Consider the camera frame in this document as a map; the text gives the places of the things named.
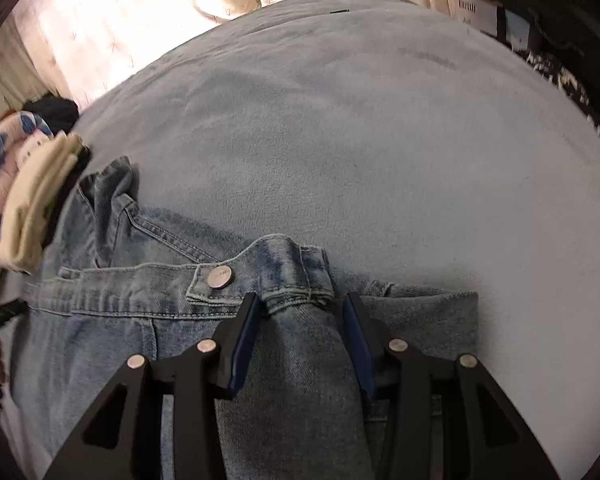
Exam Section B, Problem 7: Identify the dark knit garment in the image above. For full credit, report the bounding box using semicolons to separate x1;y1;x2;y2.
22;96;81;133

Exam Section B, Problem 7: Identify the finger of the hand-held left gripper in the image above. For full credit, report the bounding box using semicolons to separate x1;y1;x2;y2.
0;299;25;333

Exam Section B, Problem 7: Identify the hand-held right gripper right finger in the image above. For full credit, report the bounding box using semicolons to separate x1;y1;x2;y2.
342;291;561;480

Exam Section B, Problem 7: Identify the folded cream garment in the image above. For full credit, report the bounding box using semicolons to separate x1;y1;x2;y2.
0;132;83;273

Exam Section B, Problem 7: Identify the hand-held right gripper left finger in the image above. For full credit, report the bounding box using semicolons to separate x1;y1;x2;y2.
42;292;261;480

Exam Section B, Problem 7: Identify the black white patterned cloth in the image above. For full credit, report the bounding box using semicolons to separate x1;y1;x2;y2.
522;47;600;167

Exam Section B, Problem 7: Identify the white cardboard box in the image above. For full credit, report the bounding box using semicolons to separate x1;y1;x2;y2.
457;0;503;36

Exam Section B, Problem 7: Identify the blue denim jacket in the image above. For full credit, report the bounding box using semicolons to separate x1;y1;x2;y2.
10;155;481;480

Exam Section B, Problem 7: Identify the black bag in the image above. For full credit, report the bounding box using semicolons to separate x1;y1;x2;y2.
467;0;600;61

